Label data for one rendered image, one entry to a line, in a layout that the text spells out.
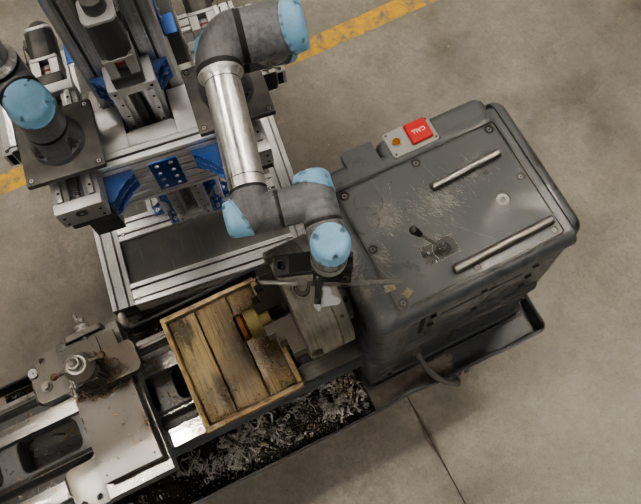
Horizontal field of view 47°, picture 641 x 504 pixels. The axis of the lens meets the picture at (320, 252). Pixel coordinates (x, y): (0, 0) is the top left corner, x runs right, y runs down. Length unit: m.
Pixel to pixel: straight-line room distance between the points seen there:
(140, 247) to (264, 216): 1.70
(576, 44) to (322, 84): 1.21
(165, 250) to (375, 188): 1.34
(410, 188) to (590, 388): 1.52
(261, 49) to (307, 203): 0.35
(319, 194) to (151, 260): 1.70
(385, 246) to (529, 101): 1.87
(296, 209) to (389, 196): 0.53
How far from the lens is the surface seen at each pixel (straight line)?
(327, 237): 1.35
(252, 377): 2.13
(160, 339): 2.23
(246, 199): 1.40
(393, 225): 1.85
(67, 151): 2.14
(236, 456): 2.42
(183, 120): 2.24
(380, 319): 1.78
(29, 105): 2.01
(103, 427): 2.11
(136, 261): 3.04
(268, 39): 1.55
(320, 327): 1.84
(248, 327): 1.92
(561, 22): 3.85
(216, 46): 1.54
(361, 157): 1.93
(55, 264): 3.38
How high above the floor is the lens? 2.97
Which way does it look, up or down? 70 degrees down
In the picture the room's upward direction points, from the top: 6 degrees counter-clockwise
